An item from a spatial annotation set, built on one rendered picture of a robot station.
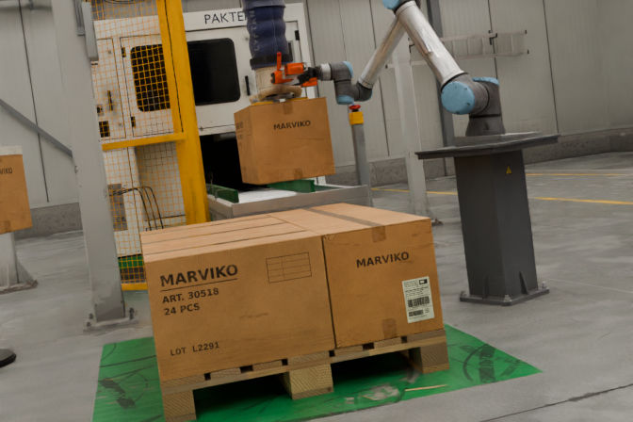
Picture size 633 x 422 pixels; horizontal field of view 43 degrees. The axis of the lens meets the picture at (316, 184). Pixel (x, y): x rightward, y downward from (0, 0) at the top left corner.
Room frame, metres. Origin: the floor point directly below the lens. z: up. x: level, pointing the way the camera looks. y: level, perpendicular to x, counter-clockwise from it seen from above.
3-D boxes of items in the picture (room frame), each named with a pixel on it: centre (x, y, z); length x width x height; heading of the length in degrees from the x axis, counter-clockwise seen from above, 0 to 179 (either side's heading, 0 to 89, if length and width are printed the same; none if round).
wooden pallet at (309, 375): (3.30, 0.23, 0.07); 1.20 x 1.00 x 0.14; 13
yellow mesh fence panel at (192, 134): (4.84, 1.01, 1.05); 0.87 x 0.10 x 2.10; 65
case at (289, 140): (4.38, 0.16, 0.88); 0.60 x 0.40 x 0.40; 13
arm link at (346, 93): (4.22, -0.21, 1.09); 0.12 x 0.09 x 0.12; 139
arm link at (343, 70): (4.22, -0.19, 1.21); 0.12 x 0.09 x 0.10; 103
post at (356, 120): (4.69, -0.28, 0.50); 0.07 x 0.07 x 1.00; 13
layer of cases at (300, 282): (3.30, 0.23, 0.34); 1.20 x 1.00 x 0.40; 13
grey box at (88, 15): (4.54, 1.14, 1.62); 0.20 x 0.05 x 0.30; 13
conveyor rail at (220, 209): (5.09, 0.66, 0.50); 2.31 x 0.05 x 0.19; 13
